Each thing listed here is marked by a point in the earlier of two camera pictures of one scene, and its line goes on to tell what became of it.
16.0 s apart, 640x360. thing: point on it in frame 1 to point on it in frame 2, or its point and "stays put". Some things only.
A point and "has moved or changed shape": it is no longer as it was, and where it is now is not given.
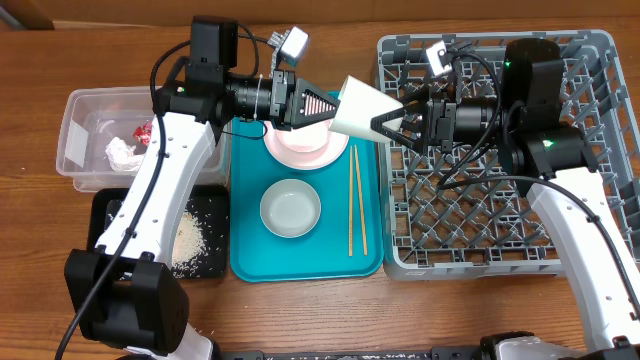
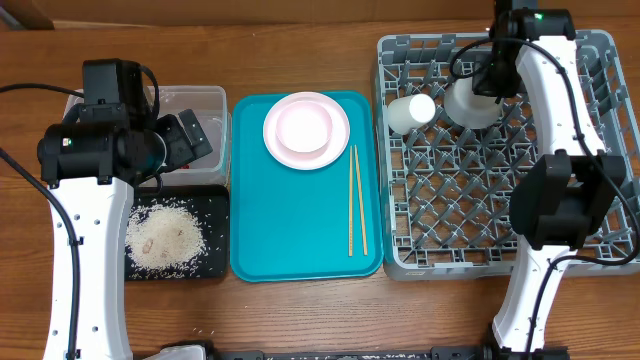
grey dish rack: x=453 y=216 stays put
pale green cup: x=359 y=104 has moved or changed shape
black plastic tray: x=200 y=238 stays put
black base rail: x=438 y=353 stays put
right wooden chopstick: x=361 y=198 stays put
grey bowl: x=290 y=208 has moved or changed shape
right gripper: x=439 y=124 to x=486 y=80
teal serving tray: x=347 y=244 stays put
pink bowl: x=306 y=138 stays put
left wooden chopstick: x=350 y=203 stays put
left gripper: x=286 y=82 to x=184 y=151
